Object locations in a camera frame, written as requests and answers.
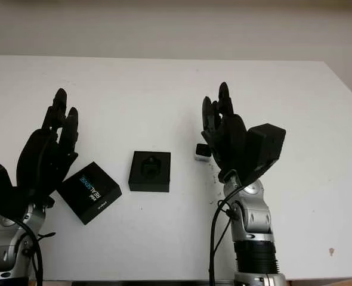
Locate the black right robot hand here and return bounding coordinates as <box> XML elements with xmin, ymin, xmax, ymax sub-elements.
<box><xmin>200</xmin><ymin>82</ymin><xmax>251</xmax><ymax>180</ymax></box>

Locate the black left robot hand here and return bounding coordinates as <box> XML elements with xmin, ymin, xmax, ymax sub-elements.
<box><xmin>16</xmin><ymin>87</ymin><xmax>80</xmax><ymax>207</ymax></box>

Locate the small silver camera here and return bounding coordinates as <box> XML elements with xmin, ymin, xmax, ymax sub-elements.
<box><xmin>194</xmin><ymin>142</ymin><xmax>211</xmax><ymax>162</ymax></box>

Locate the black RealSense box lid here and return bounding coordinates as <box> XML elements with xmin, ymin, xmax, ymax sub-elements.
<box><xmin>55</xmin><ymin>161</ymin><xmax>123</xmax><ymax>226</ymax></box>

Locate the black box base with insert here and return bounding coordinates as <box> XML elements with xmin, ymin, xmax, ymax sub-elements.
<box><xmin>127</xmin><ymin>151</ymin><xmax>171</xmax><ymax>193</ymax></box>

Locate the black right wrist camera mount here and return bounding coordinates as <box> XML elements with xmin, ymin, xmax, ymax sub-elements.
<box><xmin>243</xmin><ymin>122</ymin><xmax>286</xmax><ymax>186</ymax></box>

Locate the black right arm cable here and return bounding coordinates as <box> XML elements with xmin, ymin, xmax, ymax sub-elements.
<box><xmin>208</xmin><ymin>184</ymin><xmax>244</xmax><ymax>286</ymax></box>

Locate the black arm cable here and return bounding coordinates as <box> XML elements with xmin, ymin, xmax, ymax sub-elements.
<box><xmin>14</xmin><ymin>190</ymin><xmax>57</xmax><ymax>282</ymax></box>
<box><xmin>208</xmin><ymin>184</ymin><xmax>244</xmax><ymax>286</ymax></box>

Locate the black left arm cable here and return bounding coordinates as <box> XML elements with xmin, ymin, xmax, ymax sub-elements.
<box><xmin>14</xmin><ymin>190</ymin><xmax>57</xmax><ymax>282</ymax></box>

